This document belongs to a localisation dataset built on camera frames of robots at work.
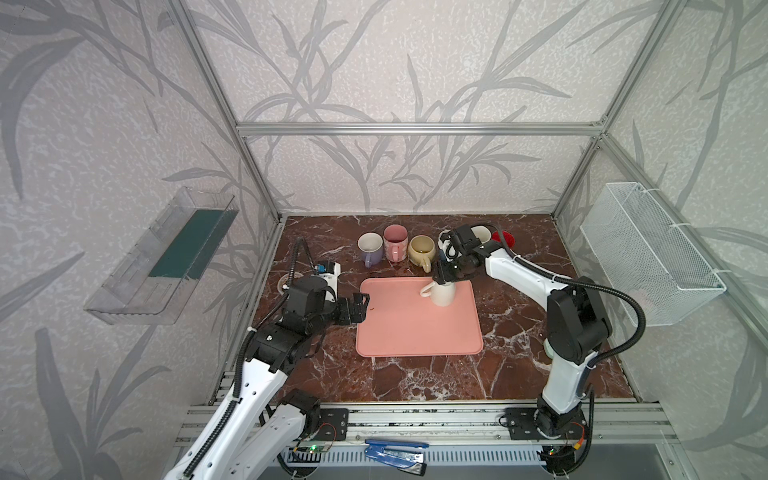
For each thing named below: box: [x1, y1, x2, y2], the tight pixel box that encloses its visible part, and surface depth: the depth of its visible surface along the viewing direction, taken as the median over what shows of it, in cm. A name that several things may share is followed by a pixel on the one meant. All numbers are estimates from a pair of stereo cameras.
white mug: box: [420, 280, 457, 307], surface depth 95 cm
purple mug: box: [357, 231, 384, 269], surface depth 104 cm
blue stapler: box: [364, 439, 429, 476], surface depth 69 cm
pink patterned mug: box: [384, 224, 409, 262], surface depth 104 cm
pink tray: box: [355, 277, 484, 358], surface depth 93 cm
